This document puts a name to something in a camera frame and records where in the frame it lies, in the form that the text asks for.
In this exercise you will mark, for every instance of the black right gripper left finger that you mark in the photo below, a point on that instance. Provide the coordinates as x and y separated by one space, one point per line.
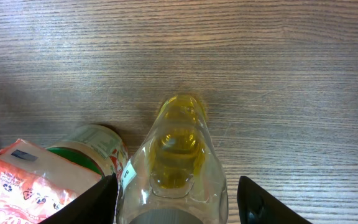
95 206

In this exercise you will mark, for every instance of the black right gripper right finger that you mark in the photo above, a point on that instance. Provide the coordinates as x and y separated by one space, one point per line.
257 206

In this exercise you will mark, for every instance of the red drink carton cup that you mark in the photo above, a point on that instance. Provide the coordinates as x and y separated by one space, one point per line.
37 182

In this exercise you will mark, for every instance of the yellow oil bottle silver cap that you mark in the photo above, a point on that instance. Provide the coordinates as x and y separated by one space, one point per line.
175 175

